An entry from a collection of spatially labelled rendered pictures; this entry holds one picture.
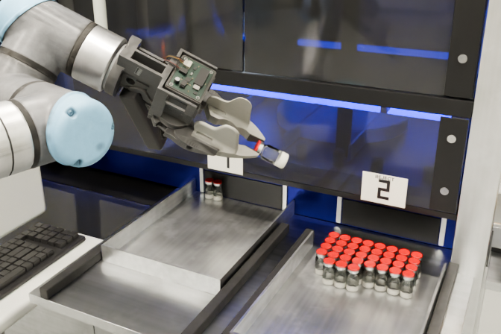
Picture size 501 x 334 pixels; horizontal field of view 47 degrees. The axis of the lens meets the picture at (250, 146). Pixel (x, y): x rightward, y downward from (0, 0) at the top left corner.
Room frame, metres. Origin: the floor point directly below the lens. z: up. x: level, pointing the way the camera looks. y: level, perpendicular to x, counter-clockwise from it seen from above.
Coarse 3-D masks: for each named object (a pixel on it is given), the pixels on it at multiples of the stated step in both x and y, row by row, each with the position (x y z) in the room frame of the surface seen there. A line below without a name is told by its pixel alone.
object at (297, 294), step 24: (312, 240) 1.01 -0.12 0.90; (288, 264) 0.90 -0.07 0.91; (312, 264) 0.94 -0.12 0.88; (288, 288) 0.87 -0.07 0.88; (312, 288) 0.87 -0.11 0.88; (336, 288) 0.87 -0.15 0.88; (360, 288) 0.87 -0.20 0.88; (432, 288) 0.87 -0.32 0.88; (264, 312) 0.80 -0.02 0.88; (288, 312) 0.80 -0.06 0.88; (312, 312) 0.80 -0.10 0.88; (336, 312) 0.80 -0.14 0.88; (360, 312) 0.80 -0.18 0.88; (384, 312) 0.80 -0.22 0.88; (408, 312) 0.80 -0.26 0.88; (432, 312) 0.79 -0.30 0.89
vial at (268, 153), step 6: (264, 144) 0.72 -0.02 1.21; (258, 150) 0.71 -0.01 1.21; (264, 150) 0.71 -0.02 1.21; (270, 150) 0.71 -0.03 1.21; (276, 150) 0.71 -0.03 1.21; (264, 156) 0.71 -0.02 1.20; (270, 156) 0.71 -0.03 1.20; (276, 156) 0.71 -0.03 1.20; (282, 156) 0.71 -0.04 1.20; (288, 156) 0.71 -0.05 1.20; (270, 162) 0.71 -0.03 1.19; (276, 162) 0.71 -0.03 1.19; (282, 162) 0.71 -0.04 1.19
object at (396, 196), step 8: (368, 176) 1.00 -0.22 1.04; (376, 176) 0.99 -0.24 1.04; (384, 176) 0.98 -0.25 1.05; (392, 176) 0.98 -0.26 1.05; (368, 184) 1.00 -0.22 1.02; (376, 184) 0.99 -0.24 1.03; (384, 184) 0.98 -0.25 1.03; (392, 184) 0.98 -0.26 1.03; (400, 184) 0.97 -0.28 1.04; (368, 192) 0.99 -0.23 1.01; (376, 192) 0.99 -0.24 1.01; (384, 192) 0.98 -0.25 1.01; (392, 192) 0.98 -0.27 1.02; (400, 192) 0.97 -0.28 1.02; (368, 200) 0.99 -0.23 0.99; (376, 200) 0.99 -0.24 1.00; (384, 200) 0.98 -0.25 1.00; (392, 200) 0.97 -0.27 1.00; (400, 200) 0.97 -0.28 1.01
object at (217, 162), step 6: (210, 156) 1.15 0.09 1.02; (216, 156) 1.14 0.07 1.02; (210, 162) 1.15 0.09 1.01; (216, 162) 1.14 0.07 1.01; (222, 162) 1.14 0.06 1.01; (234, 162) 1.12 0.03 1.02; (240, 162) 1.12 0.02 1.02; (216, 168) 1.14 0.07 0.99; (222, 168) 1.14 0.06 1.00; (228, 168) 1.13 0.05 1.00; (234, 168) 1.12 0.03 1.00; (240, 168) 1.12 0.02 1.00
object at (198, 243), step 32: (192, 192) 1.25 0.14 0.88; (160, 224) 1.10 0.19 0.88; (192, 224) 1.10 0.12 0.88; (224, 224) 1.10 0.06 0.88; (256, 224) 1.10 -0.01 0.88; (128, 256) 0.93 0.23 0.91; (160, 256) 0.97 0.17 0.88; (192, 256) 0.97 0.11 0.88; (224, 256) 0.97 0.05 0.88; (192, 288) 0.87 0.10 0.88
